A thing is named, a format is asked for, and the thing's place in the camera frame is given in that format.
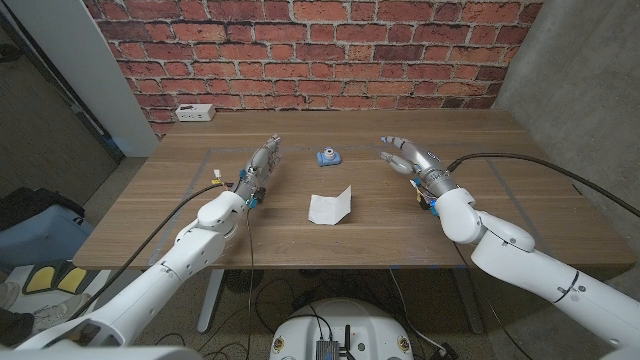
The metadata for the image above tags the black round floor fan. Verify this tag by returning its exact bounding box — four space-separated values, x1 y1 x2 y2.
223 269 265 294

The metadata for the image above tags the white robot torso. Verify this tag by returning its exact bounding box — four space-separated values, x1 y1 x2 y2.
0 345 204 360

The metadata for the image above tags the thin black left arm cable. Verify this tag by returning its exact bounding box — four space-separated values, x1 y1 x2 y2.
244 206 256 360

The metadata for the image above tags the grey electronics box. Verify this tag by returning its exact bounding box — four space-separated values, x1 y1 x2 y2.
315 339 340 360

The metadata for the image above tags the black trouser leg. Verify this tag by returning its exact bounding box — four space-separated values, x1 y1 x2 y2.
0 305 36 346

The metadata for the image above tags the black bag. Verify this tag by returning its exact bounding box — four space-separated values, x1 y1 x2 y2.
0 186 86 231

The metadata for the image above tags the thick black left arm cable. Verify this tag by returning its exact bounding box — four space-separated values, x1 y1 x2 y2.
74 182 235 317

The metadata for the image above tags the white floor cable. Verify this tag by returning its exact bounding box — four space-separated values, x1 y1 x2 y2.
388 268 447 352

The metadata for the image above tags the red brick printed backdrop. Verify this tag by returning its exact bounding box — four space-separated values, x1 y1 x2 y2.
83 0 545 139

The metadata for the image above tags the blue toy camera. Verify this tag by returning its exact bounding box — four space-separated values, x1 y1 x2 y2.
316 146 343 168

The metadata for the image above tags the white sneaker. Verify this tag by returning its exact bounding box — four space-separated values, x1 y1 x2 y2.
0 282 21 309
32 293 94 331

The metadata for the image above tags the white paper shipping label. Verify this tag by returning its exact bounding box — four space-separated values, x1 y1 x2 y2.
307 184 353 226

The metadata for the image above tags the white power strip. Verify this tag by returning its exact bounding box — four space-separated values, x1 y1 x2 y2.
174 103 217 123

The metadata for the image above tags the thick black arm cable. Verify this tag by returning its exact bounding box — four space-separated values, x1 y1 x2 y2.
74 182 235 317
446 152 640 219

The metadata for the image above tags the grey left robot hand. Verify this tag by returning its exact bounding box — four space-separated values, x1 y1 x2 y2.
232 133 284 204

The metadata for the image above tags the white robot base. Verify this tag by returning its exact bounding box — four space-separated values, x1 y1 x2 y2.
269 298 415 360

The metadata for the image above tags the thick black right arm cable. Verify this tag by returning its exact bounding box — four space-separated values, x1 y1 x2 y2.
446 152 640 219

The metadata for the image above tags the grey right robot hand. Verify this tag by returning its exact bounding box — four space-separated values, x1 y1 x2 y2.
378 134 460 201

